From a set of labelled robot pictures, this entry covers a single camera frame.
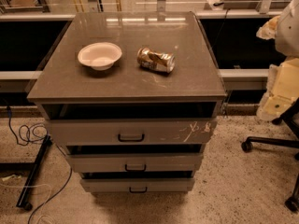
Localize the crushed gold soda can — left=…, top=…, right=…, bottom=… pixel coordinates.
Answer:
left=136, top=48, right=175, bottom=73

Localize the grey drawer cabinet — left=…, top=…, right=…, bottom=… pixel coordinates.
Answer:
left=28, top=12, right=226, bottom=179

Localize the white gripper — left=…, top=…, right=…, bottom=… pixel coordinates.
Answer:
left=256, top=16, right=299, bottom=121

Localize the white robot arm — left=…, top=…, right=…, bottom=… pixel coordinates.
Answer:
left=256, top=0, right=299, bottom=121

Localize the white paper bowl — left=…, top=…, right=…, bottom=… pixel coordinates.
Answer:
left=78, top=42, right=122, bottom=71

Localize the black stand leg with caster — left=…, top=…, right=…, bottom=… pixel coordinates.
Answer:
left=16, top=135, right=52, bottom=211

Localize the grey bottom drawer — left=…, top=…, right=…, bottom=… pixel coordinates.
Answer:
left=80, top=178, right=195, bottom=193

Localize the black office chair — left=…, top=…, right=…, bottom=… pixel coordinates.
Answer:
left=241, top=99, right=299, bottom=213

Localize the white cable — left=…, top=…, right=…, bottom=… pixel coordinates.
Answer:
left=0, top=173, right=56, bottom=224

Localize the blue cable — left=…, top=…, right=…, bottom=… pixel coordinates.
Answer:
left=6, top=105, right=73, bottom=224

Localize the grey drawer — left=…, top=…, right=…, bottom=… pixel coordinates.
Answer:
left=46, top=119, right=217, bottom=146
left=66, top=153, right=203, bottom=173
left=80, top=178, right=195, bottom=193

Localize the grey top drawer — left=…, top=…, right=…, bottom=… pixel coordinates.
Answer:
left=46, top=119, right=217, bottom=146

